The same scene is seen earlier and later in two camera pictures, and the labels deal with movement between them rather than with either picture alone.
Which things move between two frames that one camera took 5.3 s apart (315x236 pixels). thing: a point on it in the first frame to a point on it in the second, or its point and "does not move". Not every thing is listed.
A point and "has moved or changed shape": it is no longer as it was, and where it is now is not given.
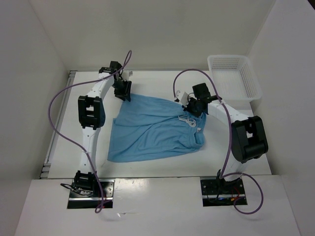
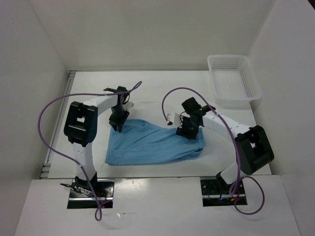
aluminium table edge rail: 45,172 does not move
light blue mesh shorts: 144,127 has moved or changed shape
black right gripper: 187,108 to 183,132
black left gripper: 125,94 to 114,122
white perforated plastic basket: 235,78 does not move
